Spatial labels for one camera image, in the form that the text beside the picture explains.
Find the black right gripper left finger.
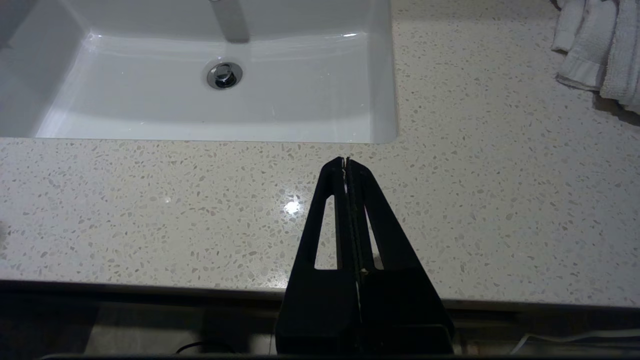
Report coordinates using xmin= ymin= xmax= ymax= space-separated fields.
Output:
xmin=276 ymin=157 xmax=361 ymax=354

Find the thin black cable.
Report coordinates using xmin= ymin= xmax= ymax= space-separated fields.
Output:
xmin=175 ymin=341 xmax=241 ymax=356

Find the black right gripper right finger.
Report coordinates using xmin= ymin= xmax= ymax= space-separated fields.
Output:
xmin=346 ymin=158 xmax=455 ymax=354

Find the white rectangular sink basin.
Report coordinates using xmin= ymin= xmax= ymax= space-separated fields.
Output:
xmin=0 ymin=0 xmax=399 ymax=144

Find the chrome sink drain stopper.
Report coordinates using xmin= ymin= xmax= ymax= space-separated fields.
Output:
xmin=206 ymin=61 xmax=244 ymax=91

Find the white crumpled towel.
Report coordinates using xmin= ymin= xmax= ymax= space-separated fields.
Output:
xmin=551 ymin=0 xmax=640 ymax=115

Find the white cable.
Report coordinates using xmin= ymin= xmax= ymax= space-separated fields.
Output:
xmin=510 ymin=329 xmax=640 ymax=353

